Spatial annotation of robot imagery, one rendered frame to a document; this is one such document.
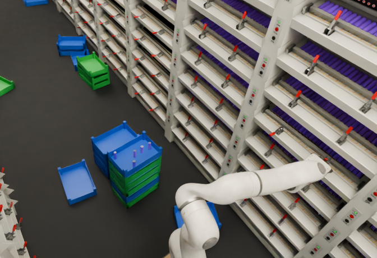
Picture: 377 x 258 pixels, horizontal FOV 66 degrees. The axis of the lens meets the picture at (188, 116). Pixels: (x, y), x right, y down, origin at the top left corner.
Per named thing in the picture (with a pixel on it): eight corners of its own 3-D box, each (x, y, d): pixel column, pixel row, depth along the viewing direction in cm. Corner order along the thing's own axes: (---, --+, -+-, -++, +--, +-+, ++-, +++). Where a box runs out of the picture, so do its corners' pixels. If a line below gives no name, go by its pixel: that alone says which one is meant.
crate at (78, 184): (97, 194, 216) (96, 188, 210) (69, 205, 207) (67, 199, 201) (85, 164, 233) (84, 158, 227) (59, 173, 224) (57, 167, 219)
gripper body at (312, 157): (294, 168, 126) (307, 160, 133) (313, 185, 121) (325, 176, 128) (303, 156, 122) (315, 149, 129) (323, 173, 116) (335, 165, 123)
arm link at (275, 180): (269, 160, 95) (322, 156, 111) (238, 175, 107) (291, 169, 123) (279, 187, 91) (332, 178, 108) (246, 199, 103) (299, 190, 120)
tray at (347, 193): (347, 203, 131) (354, 196, 123) (253, 120, 163) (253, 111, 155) (375, 176, 136) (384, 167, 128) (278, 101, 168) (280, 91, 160)
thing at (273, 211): (299, 252, 171) (303, 247, 159) (230, 178, 202) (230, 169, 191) (322, 229, 176) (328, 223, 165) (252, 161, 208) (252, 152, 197)
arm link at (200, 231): (194, 245, 138) (209, 280, 128) (171, 254, 134) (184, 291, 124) (207, 190, 103) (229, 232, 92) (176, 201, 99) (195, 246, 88)
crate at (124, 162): (125, 178, 182) (124, 171, 177) (107, 158, 192) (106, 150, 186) (161, 155, 199) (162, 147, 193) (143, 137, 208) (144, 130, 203)
